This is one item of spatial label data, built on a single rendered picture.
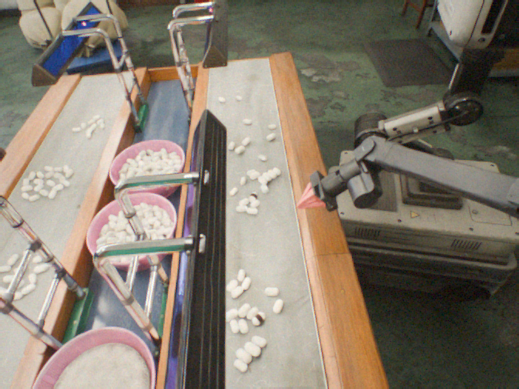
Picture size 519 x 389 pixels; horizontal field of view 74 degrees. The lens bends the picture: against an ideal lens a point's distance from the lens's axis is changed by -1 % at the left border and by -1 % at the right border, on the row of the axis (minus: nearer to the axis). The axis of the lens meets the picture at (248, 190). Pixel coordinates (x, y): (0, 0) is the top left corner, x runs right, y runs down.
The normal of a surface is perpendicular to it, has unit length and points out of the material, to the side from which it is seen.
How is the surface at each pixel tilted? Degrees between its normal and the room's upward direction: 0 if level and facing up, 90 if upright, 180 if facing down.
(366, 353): 0
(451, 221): 0
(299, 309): 0
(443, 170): 46
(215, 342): 58
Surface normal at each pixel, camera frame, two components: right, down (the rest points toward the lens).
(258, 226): -0.08, -0.70
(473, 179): -0.77, -0.41
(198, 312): 0.80, -0.44
